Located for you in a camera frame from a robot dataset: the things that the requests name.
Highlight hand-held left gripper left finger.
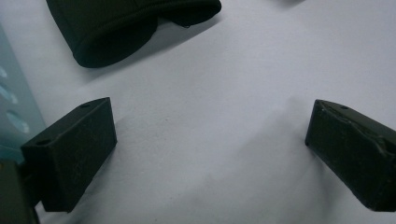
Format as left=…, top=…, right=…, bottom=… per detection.
left=21, top=96, right=118, bottom=214

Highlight teal plastic basket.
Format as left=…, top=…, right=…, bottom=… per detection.
left=0, top=24, right=48, bottom=164

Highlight black glove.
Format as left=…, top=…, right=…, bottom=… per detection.
left=46, top=0, right=222, bottom=69

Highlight grey-blue foam mat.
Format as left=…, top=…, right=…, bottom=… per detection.
left=0, top=0, right=396, bottom=224

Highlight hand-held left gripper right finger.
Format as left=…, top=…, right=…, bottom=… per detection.
left=304, top=99, right=396, bottom=213

